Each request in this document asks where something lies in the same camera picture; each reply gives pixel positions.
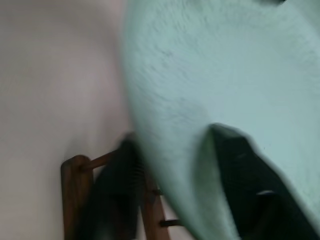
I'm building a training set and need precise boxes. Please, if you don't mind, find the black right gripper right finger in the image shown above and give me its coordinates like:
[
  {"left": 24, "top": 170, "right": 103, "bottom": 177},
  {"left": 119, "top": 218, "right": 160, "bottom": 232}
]
[{"left": 209, "top": 122, "right": 320, "bottom": 240}]

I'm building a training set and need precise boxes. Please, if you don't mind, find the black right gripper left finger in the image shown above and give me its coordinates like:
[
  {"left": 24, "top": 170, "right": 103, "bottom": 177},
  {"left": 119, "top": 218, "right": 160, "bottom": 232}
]
[{"left": 79, "top": 136, "right": 146, "bottom": 240}]

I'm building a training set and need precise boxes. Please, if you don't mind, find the green plate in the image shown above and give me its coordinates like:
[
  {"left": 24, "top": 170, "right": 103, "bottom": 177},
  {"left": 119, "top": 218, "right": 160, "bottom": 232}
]
[{"left": 119, "top": 0, "right": 320, "bottom": 240}]

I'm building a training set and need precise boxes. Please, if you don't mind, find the wooden dish rack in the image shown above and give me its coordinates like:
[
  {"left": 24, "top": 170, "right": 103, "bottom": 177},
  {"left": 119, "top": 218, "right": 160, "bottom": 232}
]
[{"left": 60, "top": 149, "right": 181, "bottom": 240}]

